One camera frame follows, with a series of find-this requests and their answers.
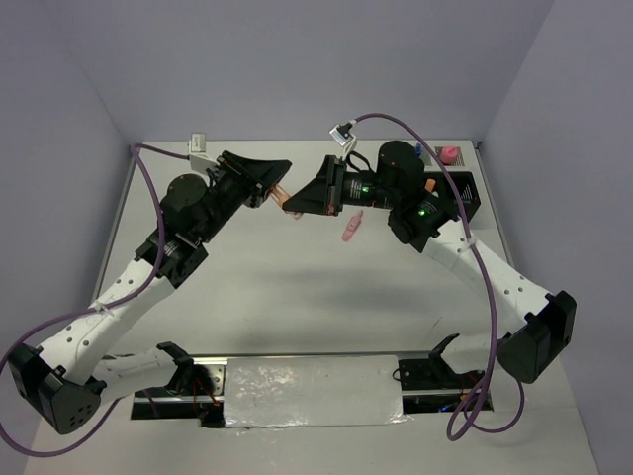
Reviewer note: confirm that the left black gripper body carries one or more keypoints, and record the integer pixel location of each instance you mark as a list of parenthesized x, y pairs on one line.
[(252, 189)]

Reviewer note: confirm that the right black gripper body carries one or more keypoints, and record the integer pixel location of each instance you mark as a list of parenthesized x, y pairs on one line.
[(331, 200)]

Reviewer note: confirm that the pink highlighter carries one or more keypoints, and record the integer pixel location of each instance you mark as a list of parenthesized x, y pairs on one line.
[(352, 226)]

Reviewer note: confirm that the orange tip grey highlighter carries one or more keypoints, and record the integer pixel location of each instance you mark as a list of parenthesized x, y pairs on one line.
[(430, 185)]

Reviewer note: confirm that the pink cap glue bottle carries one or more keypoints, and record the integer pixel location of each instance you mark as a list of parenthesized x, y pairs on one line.
[(449, 155)]

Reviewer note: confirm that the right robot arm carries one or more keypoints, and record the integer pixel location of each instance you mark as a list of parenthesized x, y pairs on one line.
[(533, 325)]

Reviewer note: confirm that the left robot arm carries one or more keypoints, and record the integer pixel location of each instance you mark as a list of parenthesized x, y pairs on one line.
[(70, 375)]

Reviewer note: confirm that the black slotted organizer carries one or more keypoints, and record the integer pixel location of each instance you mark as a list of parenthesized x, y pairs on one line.
[(466, 186)]

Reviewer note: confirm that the white two-cell organizer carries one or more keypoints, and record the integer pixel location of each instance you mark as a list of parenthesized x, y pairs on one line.
[(429, 161)]

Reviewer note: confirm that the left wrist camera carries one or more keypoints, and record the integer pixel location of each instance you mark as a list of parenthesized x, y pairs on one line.
[(199, 160)]

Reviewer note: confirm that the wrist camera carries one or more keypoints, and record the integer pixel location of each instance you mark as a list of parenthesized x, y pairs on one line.
[(343, 136), (199, 160)]

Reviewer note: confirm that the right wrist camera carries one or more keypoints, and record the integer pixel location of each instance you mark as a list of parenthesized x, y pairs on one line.
[(343, 136)]

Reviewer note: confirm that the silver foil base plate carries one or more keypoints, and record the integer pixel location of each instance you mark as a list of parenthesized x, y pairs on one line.
[(320, 391)]

